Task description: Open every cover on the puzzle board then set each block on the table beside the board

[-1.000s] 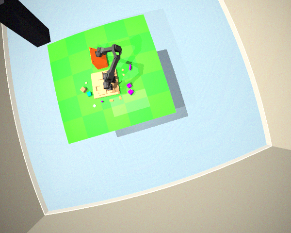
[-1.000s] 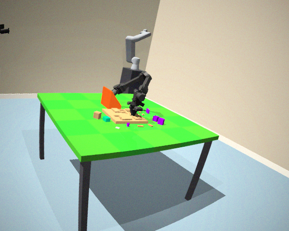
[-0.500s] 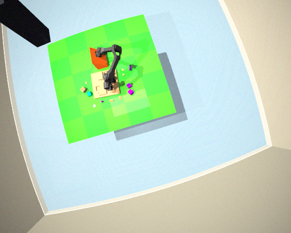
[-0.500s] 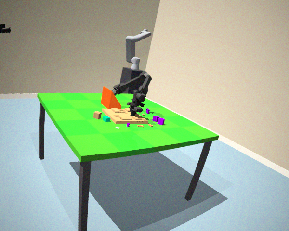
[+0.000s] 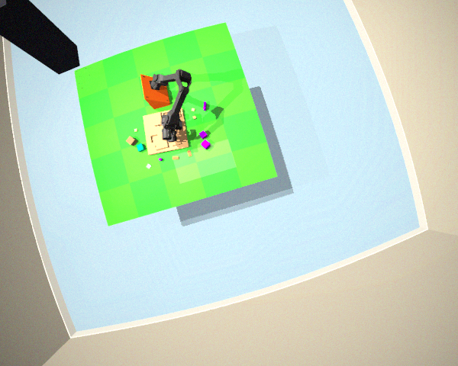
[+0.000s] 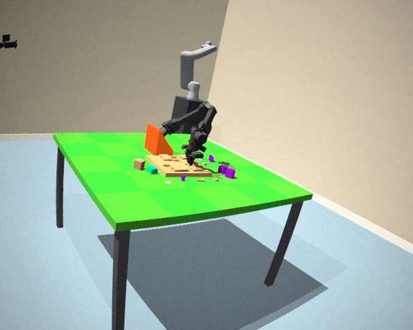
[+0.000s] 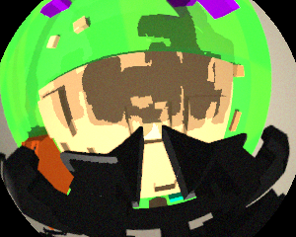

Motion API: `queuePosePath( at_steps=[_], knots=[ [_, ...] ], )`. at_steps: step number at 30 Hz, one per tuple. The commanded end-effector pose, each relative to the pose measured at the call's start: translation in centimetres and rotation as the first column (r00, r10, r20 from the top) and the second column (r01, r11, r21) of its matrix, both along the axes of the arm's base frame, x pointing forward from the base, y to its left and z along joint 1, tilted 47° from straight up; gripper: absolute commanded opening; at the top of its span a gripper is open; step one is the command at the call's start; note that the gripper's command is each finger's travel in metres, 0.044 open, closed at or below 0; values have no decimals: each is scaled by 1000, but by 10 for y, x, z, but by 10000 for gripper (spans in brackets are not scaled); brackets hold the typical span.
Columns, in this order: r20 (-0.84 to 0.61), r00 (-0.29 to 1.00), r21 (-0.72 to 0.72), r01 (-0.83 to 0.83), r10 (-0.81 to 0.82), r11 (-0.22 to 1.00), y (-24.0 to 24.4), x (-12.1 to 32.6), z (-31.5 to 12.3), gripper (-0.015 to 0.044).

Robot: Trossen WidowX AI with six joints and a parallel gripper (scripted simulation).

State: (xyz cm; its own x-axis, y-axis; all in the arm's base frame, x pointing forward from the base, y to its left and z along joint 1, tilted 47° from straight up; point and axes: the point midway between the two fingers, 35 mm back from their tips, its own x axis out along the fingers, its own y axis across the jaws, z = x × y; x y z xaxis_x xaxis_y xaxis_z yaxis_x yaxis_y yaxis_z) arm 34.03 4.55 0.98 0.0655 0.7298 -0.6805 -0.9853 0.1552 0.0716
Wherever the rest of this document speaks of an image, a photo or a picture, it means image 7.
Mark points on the turquoise cube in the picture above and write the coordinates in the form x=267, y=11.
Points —
x=175, y=197

